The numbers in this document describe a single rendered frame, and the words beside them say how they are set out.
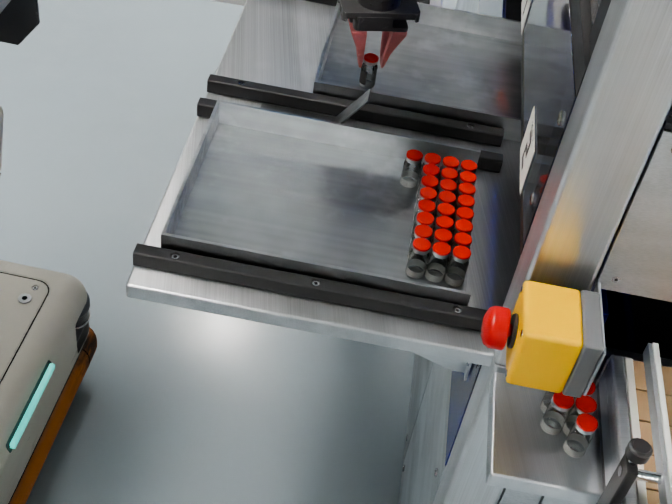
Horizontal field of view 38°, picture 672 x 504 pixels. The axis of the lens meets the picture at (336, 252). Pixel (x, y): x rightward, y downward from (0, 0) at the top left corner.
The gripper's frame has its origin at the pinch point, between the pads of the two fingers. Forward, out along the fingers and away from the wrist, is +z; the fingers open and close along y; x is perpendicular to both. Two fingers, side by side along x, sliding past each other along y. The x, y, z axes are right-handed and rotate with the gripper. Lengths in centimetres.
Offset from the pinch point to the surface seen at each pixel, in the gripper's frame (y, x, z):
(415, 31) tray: 9.3, 14.7, 4.3
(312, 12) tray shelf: -6.1, 19.0, 3.9
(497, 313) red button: 3, -55, -9
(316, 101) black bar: -8.0, -6.8, 2.1
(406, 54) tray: 6.8, 8.2, 4.2
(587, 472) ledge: 13, -63, 5
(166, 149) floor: -32, 96, 90
